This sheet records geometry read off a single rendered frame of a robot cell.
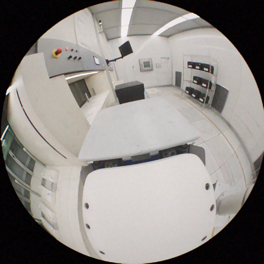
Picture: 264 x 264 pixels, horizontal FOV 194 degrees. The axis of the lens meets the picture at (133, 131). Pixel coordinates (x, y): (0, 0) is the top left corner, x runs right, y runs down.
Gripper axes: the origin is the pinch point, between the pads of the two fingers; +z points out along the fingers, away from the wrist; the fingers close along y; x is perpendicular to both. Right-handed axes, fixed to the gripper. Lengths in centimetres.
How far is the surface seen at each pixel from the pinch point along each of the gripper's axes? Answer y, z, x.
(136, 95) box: 7, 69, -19
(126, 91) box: -3, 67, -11
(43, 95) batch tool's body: -25.6, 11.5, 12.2
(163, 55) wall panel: 211, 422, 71
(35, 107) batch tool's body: -25.5, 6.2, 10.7
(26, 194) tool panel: -119, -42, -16
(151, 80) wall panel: 126, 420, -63
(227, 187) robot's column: 46, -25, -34
